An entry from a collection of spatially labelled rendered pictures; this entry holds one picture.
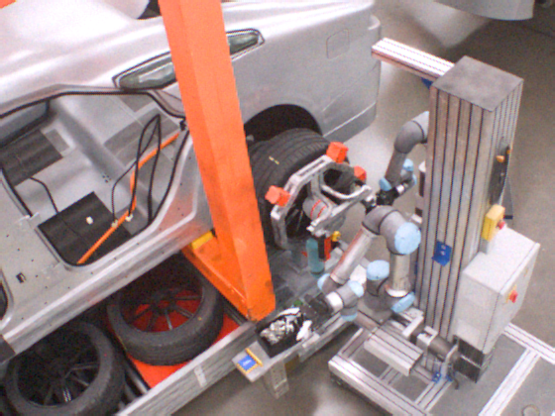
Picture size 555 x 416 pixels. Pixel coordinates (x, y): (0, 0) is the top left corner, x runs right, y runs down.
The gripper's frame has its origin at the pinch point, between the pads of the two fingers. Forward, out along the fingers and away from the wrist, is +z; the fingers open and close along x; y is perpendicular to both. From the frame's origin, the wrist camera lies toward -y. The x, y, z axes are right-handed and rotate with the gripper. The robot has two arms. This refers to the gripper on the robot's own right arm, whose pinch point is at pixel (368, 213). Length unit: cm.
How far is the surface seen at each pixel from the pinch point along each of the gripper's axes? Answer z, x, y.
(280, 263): 28, -49, -61
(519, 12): -247, -68, 0
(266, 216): 45, -29, 11
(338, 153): 1.0, -20.6, 30.8
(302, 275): 25, -32, -61
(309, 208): 22.9, -20.9, 5.7
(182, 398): 129, -14, -64
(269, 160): 31, -41, 32
